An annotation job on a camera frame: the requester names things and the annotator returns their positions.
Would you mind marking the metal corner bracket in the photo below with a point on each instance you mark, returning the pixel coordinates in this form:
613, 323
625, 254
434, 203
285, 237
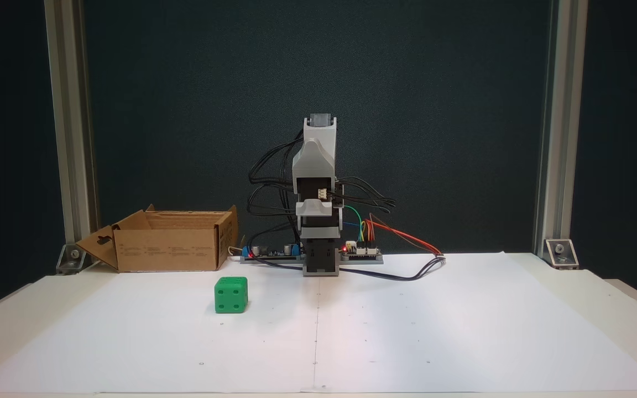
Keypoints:
562, 254
74, 258

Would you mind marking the aluminium frame post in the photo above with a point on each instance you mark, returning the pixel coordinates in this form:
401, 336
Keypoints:
72, 110
560, 110

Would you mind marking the green dice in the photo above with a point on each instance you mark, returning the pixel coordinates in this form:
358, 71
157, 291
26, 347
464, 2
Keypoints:
231, 296

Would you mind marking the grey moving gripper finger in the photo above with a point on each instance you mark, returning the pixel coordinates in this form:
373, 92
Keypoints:
313, 209

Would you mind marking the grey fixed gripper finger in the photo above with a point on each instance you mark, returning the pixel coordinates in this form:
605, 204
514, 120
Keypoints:
313, 163

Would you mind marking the blue circuit board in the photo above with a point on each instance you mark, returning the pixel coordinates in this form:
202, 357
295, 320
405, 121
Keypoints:
274, 252

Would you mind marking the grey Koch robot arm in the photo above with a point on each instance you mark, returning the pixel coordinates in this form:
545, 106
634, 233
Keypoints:
321, 257

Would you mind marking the brown cardboard box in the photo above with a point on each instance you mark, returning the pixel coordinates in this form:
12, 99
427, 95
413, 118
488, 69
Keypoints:
169, 251

